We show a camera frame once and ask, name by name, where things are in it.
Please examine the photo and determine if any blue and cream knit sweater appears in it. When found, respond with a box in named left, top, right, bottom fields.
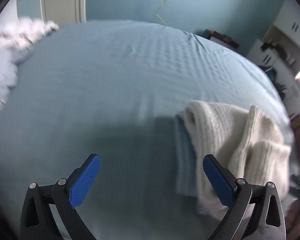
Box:
left=175, top=101, right=291, bottom=220

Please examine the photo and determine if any light grey crumpled sheet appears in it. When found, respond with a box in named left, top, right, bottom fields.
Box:
left=0, top=49, right=18, bottom=112

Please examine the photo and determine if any blue bed sheet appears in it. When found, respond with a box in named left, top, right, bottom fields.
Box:
left=0, top=21, right=294, bottom=239

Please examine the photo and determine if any white puffy duvet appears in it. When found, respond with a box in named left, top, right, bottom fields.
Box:
left=0, top=17, right=59, bottom=65

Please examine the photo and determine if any black and white box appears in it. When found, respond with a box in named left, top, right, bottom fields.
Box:
left=205, top=29, right=239, bottom=51

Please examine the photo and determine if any white panel door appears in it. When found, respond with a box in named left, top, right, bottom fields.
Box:
left=40, top=0, right=86, bottom=26

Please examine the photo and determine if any white cabinet with dark handles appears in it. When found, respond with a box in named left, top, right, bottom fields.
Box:
left=247, top=38, right=300, bottom=100

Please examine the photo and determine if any white upper wall cabinet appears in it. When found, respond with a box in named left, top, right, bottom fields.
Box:
left=273, top=0, right=300, bottom=47

